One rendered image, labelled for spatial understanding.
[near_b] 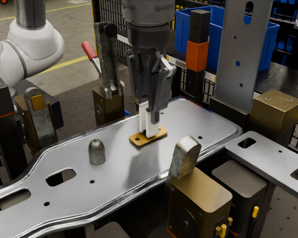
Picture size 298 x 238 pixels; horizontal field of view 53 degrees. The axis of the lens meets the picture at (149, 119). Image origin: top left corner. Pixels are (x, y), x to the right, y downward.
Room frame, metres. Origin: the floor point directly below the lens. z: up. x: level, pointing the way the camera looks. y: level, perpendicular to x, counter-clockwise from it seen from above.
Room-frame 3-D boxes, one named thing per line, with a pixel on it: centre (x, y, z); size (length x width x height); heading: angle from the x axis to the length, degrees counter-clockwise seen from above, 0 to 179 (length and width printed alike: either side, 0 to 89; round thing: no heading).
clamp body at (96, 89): (0.67, 0.11, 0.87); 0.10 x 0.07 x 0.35; 38
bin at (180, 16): (0.94, -0.23, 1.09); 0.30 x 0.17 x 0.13; 28
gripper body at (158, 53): (0.53, 0.00, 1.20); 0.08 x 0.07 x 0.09; 38
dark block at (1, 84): (0.55, 0.32, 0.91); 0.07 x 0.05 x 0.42; 38
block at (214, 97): (0.68, -0.21, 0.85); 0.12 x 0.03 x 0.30; 38
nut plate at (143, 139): (0.53, 0.00, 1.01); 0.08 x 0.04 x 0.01; 128
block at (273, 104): (0.60, -0.29, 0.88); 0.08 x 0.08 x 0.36; 38
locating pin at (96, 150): (0.45, 0.10, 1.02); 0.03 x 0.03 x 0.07
